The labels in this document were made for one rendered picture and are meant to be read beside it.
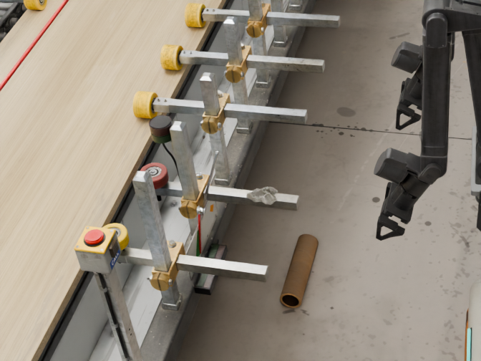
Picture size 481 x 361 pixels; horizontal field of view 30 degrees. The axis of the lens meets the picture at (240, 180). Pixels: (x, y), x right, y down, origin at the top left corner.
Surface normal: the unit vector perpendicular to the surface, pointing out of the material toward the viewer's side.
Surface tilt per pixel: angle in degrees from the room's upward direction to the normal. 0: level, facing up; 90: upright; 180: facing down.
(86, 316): 90
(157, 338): 0
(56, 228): 0
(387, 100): 0
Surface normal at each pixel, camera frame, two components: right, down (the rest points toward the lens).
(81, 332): 0.96, 0.11
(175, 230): -0.11, -0.73
